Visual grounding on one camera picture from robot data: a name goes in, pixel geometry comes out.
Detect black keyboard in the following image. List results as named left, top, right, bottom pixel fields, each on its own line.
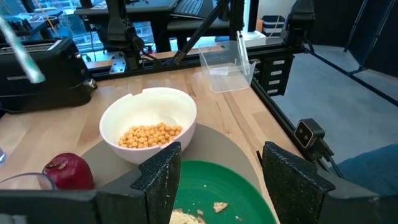
left=172, top=0, right=215, bottom=20

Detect blue fabric object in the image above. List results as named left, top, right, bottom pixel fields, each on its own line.
left=336, top=142, right=398, bottom=197

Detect black toaster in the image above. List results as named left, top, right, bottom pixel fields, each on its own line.
left=0, top=37, right=98, bottom=114

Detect black table-level camera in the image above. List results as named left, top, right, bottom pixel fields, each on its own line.
left=294, top=118, right=326, bottom=149

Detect toast slice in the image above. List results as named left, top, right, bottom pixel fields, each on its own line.
left=169, top=208, right=208, bottom=224

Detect grey round placemat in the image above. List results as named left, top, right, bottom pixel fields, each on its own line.
left=81, top=123, right=262, bottom=195

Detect yellow cereal balls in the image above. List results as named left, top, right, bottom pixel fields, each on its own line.
left=118, top=122, right=183, bottom=149

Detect green plate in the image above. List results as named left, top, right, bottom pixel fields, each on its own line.
left=169, top=159, right=278, bottom=224

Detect red apple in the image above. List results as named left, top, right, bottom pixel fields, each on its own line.
left=42, top=152, right=95, bottom=191

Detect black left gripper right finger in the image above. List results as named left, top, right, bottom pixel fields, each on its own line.
left=262, top=141, right=379, bottom=224

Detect white bowl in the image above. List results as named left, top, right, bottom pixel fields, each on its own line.
left=99, top=86, right=198, bottom=166

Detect white blue storage boxes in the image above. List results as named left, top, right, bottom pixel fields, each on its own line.
left=262, top=14, right=286, bottom=39

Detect black drawer unit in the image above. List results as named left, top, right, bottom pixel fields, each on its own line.
left=260, top=53, right=295, bottom=97

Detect black desk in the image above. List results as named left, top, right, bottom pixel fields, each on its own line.
left=73, top=0, right=259, bottom=54

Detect toast crumb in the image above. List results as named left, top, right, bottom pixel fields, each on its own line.
left=212, top=202, right=229, bottom=214

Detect black aluminium table frame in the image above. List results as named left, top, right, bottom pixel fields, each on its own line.
left=86, top=0, right=346, bottom=180

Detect spoon with clear handle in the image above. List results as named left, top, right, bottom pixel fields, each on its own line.
left=0, top=14, right=47, bottom=85

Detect clear plastic container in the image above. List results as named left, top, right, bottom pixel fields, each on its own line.
left=198, top=30, right=257, bottom=95

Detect black room divider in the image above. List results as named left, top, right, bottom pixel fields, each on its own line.
left=310, top=0, right=398, bottom=78

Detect silver corner bracket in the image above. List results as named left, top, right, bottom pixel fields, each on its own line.
left=109, top=51, right=127, bottom=75

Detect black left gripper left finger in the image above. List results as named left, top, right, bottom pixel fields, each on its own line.
left=96, top=141, right=183, bottom=224

